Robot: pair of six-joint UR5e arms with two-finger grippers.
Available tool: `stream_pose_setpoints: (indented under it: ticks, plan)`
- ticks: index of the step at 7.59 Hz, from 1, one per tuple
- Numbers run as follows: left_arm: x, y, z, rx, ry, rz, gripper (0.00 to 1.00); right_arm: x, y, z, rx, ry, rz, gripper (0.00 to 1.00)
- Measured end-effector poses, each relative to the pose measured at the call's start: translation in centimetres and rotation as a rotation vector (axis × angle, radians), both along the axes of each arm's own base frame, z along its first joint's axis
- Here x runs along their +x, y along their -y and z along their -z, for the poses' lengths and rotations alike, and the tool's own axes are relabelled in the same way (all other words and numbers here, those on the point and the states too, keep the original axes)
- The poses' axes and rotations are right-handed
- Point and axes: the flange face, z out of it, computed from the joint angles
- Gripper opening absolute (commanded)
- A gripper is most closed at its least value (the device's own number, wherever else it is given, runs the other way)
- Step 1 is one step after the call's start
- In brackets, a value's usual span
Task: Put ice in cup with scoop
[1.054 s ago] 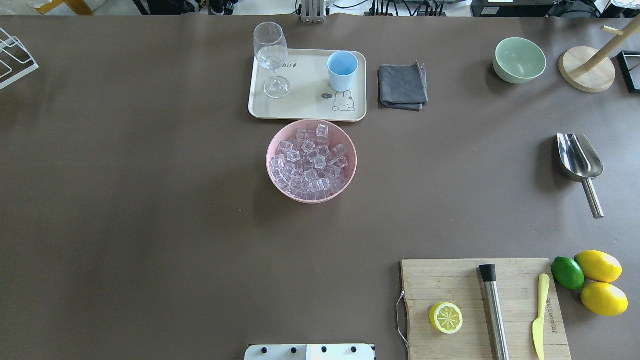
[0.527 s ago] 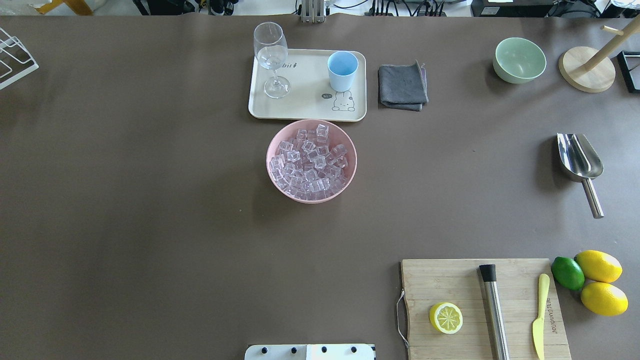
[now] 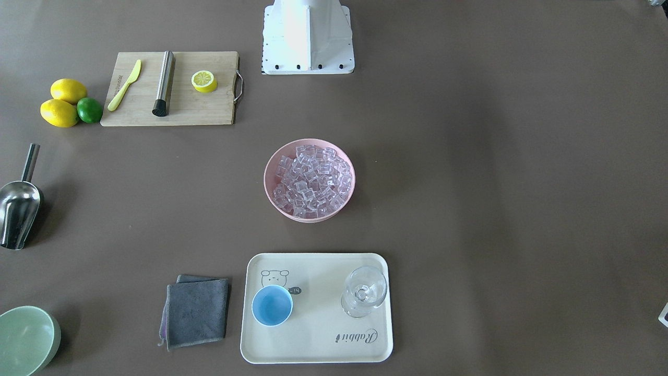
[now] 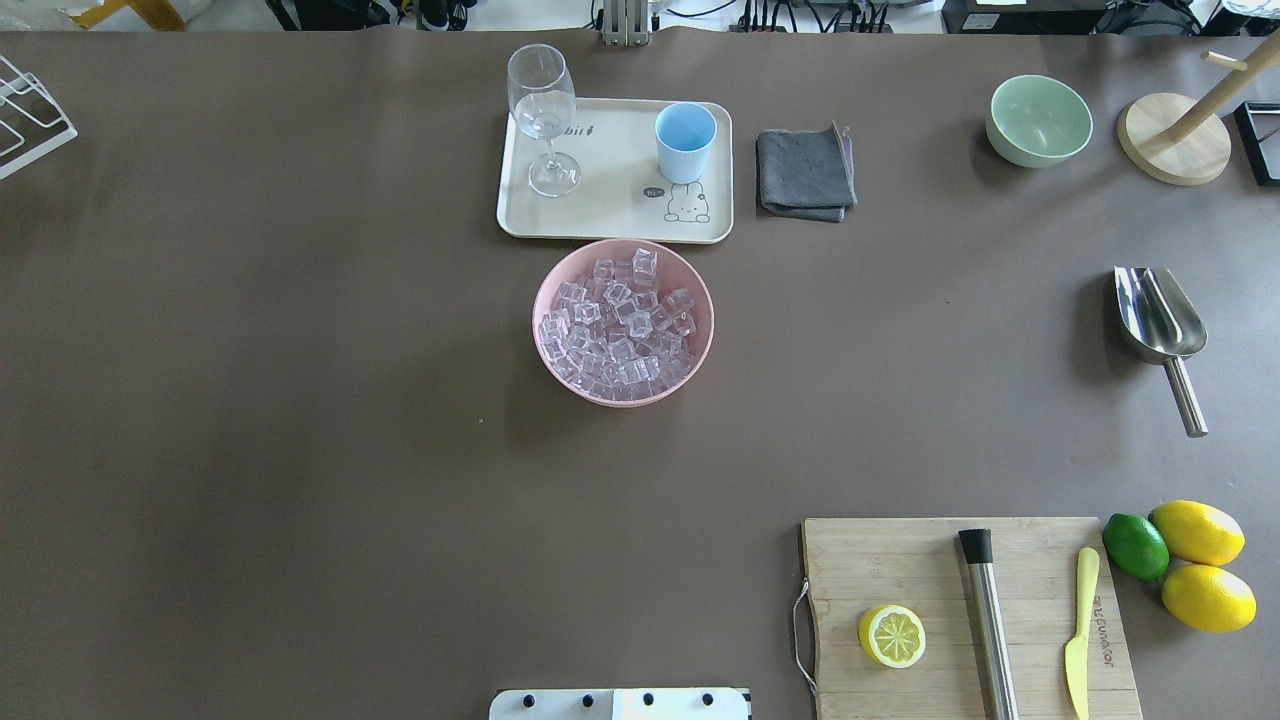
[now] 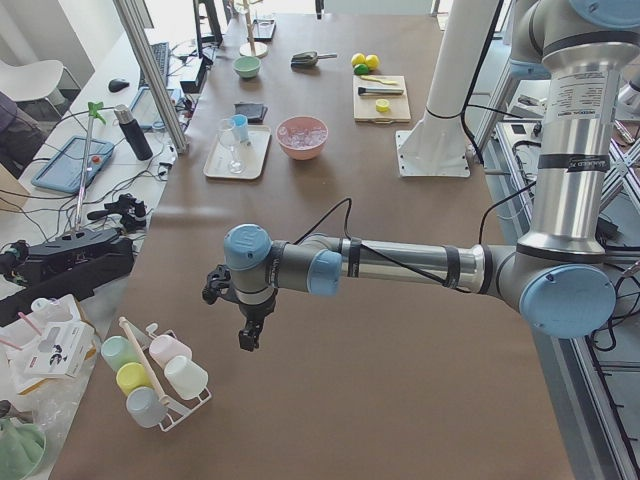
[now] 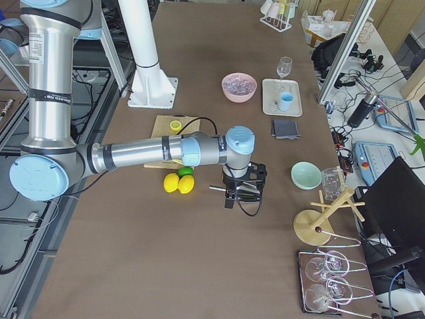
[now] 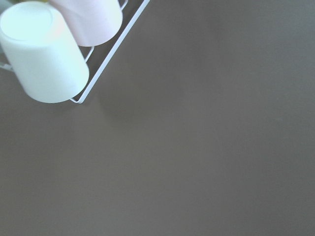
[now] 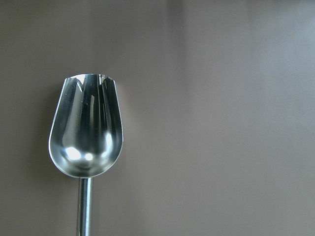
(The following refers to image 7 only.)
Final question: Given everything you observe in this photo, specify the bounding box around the pink plastic cup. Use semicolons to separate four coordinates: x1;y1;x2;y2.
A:
48;0;123;47

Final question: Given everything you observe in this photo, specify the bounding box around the white plastic cup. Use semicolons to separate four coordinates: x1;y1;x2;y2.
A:
0;1;89;103

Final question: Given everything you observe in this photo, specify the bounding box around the white wire cup rack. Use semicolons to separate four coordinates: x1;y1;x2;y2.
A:
0;0;148;103

